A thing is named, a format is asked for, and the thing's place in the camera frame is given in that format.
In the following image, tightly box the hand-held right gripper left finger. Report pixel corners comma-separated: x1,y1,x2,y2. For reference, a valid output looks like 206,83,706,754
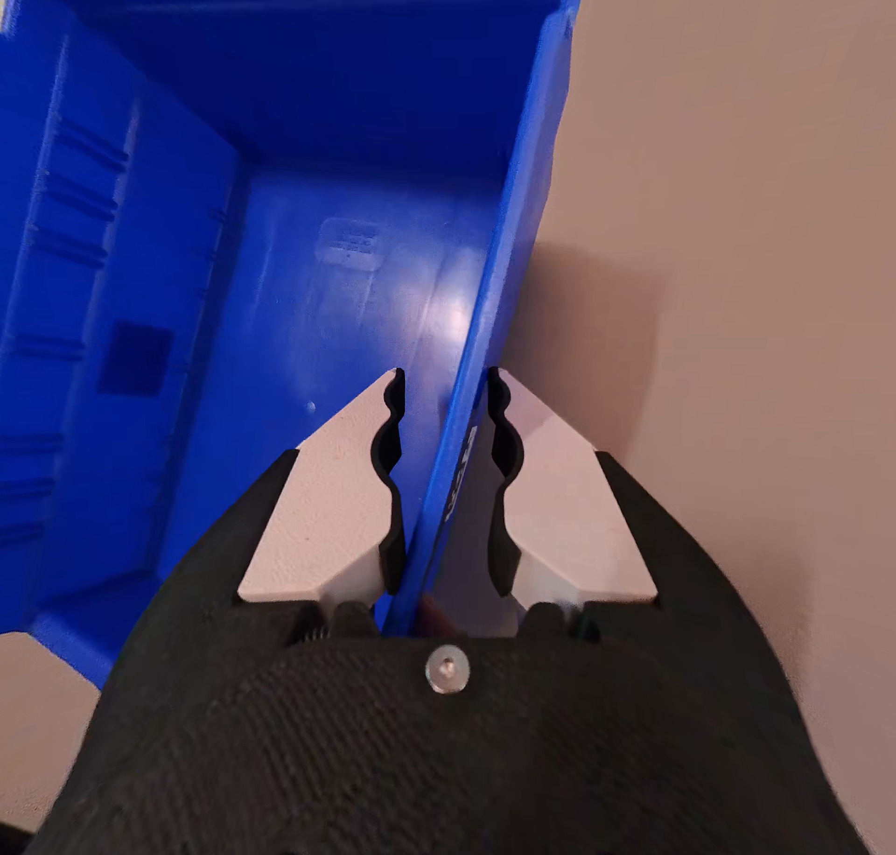
237,367,408,605

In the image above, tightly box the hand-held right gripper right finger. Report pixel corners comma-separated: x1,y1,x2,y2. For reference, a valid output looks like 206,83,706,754
486,367,660,610

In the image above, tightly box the blue plastic bin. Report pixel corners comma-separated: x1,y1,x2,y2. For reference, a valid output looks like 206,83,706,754
0,0,593,694

